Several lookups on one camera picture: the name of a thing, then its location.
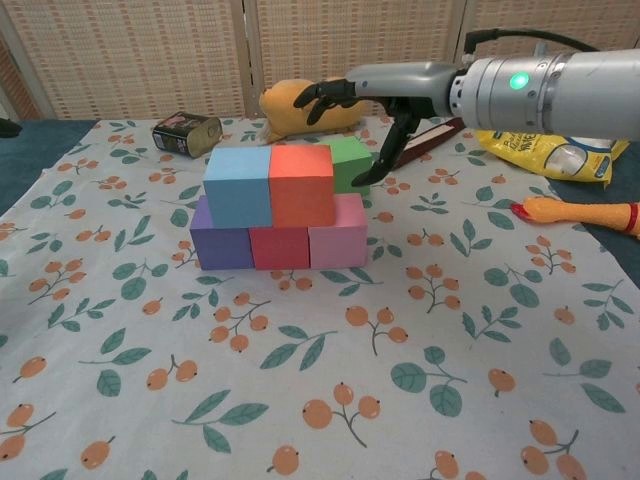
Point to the yellow marshmallow bag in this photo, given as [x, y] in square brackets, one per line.
[575, 160]

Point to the yellow rubber chicken toy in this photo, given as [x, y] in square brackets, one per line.
[570, 212]

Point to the yellow plush animal toy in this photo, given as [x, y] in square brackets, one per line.
[280, 107]

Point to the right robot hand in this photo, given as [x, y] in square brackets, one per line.
[400, 80]

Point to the purple cube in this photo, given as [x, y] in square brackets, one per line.
[220, 247]

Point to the dark red folded fan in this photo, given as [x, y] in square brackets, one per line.
[430, 137]

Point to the bamboo folding screen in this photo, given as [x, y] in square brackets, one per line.
[150, 45]

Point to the magenta red cube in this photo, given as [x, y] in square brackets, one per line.
[280, 247]

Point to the light blue cube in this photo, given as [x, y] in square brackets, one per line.
[235, 187]

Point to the green cube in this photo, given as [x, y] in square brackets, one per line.
[350, 165]

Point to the light pink cube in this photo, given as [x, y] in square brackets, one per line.
[340, 240]

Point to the black luncheon meat can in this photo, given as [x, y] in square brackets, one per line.
[182, 132]

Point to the orange cube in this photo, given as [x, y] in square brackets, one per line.
[300, 185]

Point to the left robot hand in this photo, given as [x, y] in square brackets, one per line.
[7, 128]

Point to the floral print tablecloth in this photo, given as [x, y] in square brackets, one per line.
[150, 375]

